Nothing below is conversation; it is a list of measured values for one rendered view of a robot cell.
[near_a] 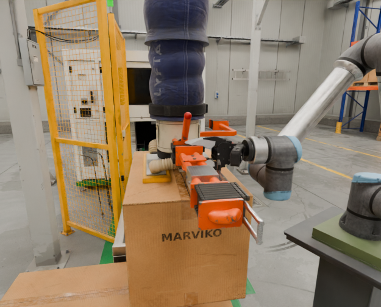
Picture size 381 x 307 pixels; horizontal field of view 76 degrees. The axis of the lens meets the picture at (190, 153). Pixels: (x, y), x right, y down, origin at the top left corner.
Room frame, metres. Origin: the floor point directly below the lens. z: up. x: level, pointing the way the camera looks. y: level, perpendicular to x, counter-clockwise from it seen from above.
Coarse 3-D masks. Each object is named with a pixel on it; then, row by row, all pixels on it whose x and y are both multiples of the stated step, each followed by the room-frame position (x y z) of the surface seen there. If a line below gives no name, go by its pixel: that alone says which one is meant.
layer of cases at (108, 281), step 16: (32, 272) 1.06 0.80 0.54; (48, 272) 1.06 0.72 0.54; (64, 272) 1.06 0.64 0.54; (80, 272) 1.06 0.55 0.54; (96, 272) 1.06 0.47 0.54; (112, 272) 1.06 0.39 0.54; (16, 288) 0.95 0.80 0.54; (32, 288) 0.95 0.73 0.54; (48, 288) 0.95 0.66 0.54; (64, 288) 0.95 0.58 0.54; (80, 288) 0.95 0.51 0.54; (96, 288) 0.95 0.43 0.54; (112, 288) 0.95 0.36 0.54; (128, 288) 0.95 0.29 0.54; (0, 304) 0.87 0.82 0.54; (16, 304) 0.87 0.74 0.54; (32, 304) 0.87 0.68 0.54; (48, 304) 0.87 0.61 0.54; (64, 304) 0.87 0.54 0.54; (80, 304) 0.87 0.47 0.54; (96, 304) 0.87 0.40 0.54; (112, 304) 0.87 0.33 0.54; (128, 304) 0.87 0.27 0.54; (208, 304) 0.87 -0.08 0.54; (224, 304) 0.87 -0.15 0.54
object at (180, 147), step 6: (174, 144) 0.77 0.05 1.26; (180, 144) 0.78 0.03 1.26; (186, 144) 0.78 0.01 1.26; (174, 150) 0.71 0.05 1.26; (180, 150) 0.70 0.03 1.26; (186, 150) 0.70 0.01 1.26; (192, 150) 0.71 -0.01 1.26; (198, 150) 0.71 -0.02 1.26; (204, 150) 0.72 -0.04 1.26; (174, 156) 0.73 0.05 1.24; (174, 162) 0.71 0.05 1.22; (180, 162) 0.70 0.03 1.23; (192, 162) 0.71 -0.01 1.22
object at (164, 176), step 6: (144, 156) 1.09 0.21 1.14; (144, 162) 0.99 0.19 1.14; (144, 168) 0.91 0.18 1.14; (144, 174) 0.85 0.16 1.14; (150, 174) 0.83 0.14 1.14; (156, 174) 0.84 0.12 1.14; (162, 174) 0.84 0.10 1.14; (168, 174) 0.85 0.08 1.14; (144, 180) 0.81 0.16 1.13; (150, 180) 0.81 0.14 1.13; (156, 180) 0.81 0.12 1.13; (162, 180) 0.82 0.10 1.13; (168, 180) 0.82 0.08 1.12
